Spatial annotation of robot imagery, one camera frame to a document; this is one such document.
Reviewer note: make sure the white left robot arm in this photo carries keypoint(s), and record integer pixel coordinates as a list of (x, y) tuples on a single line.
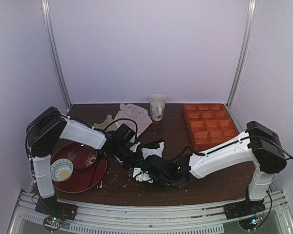
[(43, 133)]

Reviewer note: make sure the white black boxer briefs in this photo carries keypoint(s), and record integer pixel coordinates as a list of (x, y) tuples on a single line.
[(152, 148)]

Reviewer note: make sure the pink white underwear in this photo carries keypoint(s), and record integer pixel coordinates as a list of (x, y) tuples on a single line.
[(135, 113)]

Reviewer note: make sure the orange compartment tray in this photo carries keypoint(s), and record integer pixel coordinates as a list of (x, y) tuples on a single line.
[(208, 124)]

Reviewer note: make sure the blue white patterned bowl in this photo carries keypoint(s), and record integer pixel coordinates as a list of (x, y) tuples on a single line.
[(61, 170)]

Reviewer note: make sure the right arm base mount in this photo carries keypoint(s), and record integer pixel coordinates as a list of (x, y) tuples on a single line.
[(243, 208)]

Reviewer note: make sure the aluminium front rail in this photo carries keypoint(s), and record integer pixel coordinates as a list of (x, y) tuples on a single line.
[(206, 218)]

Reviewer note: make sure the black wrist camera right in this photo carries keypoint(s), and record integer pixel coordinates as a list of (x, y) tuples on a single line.
[(154, 165)]

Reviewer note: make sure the left aluminium frame post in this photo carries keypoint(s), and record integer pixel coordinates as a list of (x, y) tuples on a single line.
[(54, 52)]

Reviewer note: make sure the white ceramic mug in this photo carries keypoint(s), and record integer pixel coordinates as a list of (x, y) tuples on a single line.
[(157, 103)]

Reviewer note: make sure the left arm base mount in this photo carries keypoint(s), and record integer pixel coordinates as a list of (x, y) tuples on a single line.
[(52, 207)]

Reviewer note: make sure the red floral bowl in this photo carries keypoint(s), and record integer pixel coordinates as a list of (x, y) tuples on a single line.
[(82, 156)]

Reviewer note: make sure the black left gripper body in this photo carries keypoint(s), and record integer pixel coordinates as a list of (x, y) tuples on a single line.
[(131, 158)]

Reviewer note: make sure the aluminium frame post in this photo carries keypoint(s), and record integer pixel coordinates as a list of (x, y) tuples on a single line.
[(246, 42), (54, 52)]

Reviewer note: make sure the right aluminium frame post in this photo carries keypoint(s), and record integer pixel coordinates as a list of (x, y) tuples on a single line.
[(246, 42)]

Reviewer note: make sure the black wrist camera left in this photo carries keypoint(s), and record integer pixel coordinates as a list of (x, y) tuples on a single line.
[(124, 133)]

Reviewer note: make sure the round red tray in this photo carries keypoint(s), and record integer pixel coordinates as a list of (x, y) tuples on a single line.
[(81, 180)]

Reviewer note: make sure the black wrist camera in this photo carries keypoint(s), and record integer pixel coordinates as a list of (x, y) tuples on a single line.
[(124, 133), (154, 165)]

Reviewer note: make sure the olive green underwear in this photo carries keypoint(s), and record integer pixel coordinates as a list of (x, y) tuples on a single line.
[(107, 121)]

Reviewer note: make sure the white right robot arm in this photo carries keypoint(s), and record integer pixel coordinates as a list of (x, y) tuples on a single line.
[(257, 144)]

